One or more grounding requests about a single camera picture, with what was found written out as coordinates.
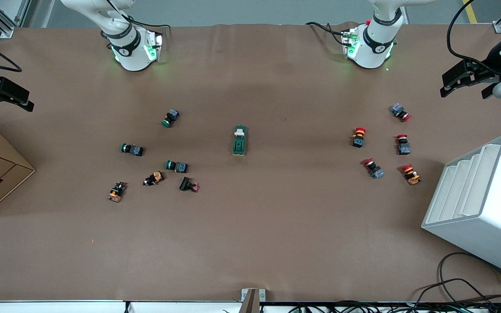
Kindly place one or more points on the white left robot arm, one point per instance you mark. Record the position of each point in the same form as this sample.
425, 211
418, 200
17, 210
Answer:
370, 50

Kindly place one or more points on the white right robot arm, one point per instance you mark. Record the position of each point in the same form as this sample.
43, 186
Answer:
131, 52

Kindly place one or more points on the red mushroom button grey block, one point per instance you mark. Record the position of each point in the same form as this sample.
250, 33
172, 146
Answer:
403, 148
376, 171
398, 109

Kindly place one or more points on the red mushroom button orange block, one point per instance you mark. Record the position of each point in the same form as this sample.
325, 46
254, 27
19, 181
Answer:
411, 176

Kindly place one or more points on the red mushroom button black block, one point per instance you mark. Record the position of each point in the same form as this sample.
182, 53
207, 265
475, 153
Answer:
358, 140

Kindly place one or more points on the white stepped rack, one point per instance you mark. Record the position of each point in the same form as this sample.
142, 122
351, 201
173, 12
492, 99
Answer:
485, 217

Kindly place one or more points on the green pushbutton grey block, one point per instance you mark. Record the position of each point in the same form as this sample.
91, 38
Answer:
134, 150
180, 167
171, 116

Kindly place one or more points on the black pushbutton orange block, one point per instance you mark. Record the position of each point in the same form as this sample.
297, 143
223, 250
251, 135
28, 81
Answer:
155, 178
116, 192

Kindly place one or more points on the black square pushbutton red block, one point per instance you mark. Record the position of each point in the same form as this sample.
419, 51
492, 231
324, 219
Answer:
186, 184

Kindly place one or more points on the brown table mat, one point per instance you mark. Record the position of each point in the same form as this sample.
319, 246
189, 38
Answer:
276, 239

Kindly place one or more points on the aluminium bracket post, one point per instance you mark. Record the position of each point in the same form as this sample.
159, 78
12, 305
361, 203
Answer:
252, 300

